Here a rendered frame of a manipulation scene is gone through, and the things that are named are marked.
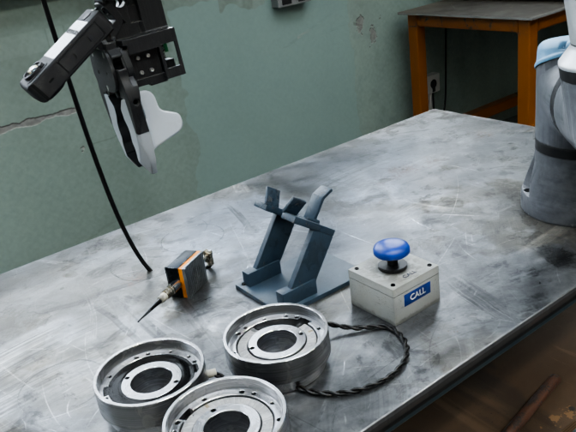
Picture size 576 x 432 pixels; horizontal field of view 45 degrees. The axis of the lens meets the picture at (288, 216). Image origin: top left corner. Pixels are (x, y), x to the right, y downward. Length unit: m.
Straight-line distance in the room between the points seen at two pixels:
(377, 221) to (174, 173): 1.54
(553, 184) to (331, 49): 1.91
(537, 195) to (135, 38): 0.55
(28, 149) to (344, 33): 1.29
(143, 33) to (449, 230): 0.46
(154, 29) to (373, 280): 0.36
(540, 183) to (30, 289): 0.69
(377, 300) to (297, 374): 0.14
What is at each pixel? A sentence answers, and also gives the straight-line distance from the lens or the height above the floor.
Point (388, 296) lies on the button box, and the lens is 0.74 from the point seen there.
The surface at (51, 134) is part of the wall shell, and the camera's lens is 2.26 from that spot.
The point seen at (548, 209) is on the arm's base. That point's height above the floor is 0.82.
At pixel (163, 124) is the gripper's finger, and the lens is 0.80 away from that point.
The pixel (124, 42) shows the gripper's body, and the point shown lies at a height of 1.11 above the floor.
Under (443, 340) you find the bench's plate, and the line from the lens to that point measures 0.73.
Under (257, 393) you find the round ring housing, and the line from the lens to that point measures 0.64.
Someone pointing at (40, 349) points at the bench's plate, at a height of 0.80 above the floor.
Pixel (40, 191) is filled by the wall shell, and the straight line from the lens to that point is 2.28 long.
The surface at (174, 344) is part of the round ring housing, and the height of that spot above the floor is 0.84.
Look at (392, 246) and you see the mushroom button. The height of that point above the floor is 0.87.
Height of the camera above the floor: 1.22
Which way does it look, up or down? 24 degrees down
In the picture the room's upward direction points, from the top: 8 degrees counter-clockwise
